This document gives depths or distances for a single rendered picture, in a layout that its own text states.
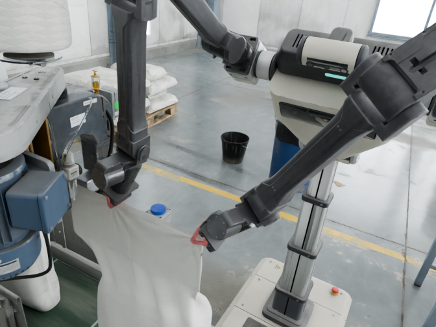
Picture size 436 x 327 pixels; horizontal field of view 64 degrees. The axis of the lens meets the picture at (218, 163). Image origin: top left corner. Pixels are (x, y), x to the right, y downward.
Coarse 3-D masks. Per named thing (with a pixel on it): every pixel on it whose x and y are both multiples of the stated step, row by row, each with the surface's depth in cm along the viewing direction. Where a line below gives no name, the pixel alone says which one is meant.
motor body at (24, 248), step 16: (16, 160) 69; (0, 176) 63; (16, 176) 68; (0, 192) 64; (0, 208) 66; (0, 224) 67; (0, 240) 69; (16, 240) 71; (32, 240) 74; (0, 256) 69; (16, 256) 71; (32, 256) 75; (0, 272) 70; (16, 272) 73
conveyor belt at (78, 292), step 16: (64, 272) 167; (80, 272) 168; (64, 288) 159; (80, 288) 160; (96, 288) 160; (64, 304) 151; (80, 304) 152; (96, 304) 153; (32, 320) 143; (48, 320) 144; (64, 320) 145; (80, 320) 145; (96, 320) 146
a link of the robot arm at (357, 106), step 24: (360, 72) 51; (360, 96) 53; (336, 120) 55; (360, 120) 52; (384, 120) 52; (408, 120) 47; (312, 144) 60; (336, 144) 56; (288, 168) 66; (312, 168) 62; (264, 192) 74; (288, 192) 69; (264, 216) 76
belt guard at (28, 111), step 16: (16, 80) 85; (32, 80) 86; (48, 80) 88; (64, 80) 99; (16, 96) 76; (32, 96) 77; (48, 96) 82; (0, 112) 67; (16, 112) 68; (32, 112) 70; (48, 112) 81; (0, 128) 61; (16, 128) 62; (32, 128) 70; (0, 144) 60; (16, 144) 63; (0, 160) 60
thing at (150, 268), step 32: (96, 224) 112; (128, 224) 104; (160, 224) 97; (96, 256) 114; (128, 256) 110; (160, 256) 102; (192, 256) 96; (128, 288) 107; (160, 288) 104; (192, 288) 101; (128, 320) 109; (160, 320) 101; (192, 320) 100
